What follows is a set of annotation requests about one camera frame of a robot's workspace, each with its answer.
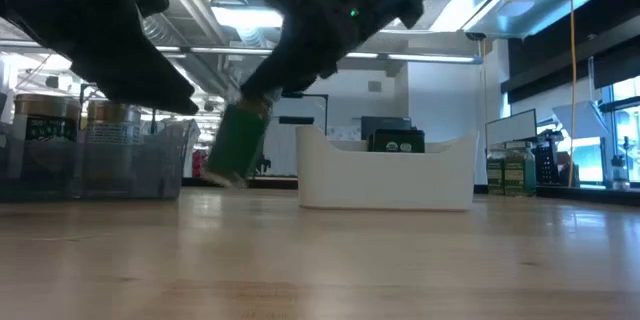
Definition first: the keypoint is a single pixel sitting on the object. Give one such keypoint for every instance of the tan-lid jar white label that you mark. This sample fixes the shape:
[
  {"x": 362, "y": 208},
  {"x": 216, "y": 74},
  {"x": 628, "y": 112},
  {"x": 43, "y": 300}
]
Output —
[{"x": 112, "y": 130}]

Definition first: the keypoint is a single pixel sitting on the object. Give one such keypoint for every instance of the red object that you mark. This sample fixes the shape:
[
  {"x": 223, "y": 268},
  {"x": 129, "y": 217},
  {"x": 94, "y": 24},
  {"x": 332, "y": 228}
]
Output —
[{"x": 199, "y": 165}]

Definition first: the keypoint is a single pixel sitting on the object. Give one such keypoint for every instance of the black spice tin green label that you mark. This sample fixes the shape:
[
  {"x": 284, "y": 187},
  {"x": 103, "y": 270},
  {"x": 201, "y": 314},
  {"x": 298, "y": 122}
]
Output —
[{"x": 395, "y": 141}]

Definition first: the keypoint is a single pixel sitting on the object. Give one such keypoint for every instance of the black background robot arm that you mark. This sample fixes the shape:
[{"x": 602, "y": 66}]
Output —
[{"x": 262, "y": 165}]

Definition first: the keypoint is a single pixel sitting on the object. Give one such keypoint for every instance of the white angled panel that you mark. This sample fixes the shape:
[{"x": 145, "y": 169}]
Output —
[{"x": 585, "y": 120}]

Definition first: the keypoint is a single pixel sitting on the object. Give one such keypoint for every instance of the black computer monitor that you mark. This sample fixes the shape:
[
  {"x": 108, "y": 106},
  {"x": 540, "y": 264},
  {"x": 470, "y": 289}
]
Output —
[{"x": 385, "y": 122}]

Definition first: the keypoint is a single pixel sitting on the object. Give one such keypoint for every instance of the black ceiling camera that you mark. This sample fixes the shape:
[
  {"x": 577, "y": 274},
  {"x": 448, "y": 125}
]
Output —
[{"x": 475, "y": 36}]

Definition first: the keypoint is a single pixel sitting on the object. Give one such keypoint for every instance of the grey wall vent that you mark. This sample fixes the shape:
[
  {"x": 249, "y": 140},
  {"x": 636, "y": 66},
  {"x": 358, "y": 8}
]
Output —
[{"x": 374, "y": 86}]

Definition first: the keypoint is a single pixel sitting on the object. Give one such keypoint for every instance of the small clear bottle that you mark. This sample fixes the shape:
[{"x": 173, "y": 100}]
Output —
[{"x": 620, "y": 175}]

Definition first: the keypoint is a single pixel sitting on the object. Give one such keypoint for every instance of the black aluminium table frame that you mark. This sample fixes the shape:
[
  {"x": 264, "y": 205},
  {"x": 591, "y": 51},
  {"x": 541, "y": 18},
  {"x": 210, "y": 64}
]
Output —
[{"x": 590, "y": 195}]

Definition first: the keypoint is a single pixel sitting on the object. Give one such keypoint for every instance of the white cloth cover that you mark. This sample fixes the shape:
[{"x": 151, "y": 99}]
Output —
[{"x": 192, "y": 150}]

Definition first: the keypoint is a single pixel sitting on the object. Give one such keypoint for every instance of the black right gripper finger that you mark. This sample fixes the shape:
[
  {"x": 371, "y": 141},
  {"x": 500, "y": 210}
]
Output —
[{"x": 305, "y": 55}]

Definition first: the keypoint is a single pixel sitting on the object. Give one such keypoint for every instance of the black mesh cart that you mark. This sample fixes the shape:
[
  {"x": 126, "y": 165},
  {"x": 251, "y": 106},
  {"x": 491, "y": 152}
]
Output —
[{"x": 546, "y": 165}]

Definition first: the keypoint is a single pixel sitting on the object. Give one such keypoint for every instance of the black gantry frame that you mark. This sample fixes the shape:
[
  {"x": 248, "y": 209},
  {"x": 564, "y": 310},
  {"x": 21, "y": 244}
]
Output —
[{"x": 327, "y": 110}]

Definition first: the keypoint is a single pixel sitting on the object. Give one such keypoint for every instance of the grey translucent plastic bin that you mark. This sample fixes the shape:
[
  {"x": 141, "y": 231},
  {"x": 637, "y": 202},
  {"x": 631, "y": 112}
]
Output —
[{"x": 150, "y": 175}]

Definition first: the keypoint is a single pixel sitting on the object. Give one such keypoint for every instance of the tan-lid jar black label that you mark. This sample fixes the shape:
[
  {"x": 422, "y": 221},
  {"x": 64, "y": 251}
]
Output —
[{"x": 45, "y": 125}]

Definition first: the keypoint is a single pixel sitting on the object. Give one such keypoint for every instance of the long ceiling light strip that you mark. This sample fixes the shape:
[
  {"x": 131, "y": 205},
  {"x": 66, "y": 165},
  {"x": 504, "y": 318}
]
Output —
[{"x": 430, "y": 58}]

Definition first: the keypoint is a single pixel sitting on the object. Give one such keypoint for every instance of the white plastic bin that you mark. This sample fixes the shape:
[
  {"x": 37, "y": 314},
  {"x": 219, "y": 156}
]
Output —
[{"x": 380, "y": 180}]

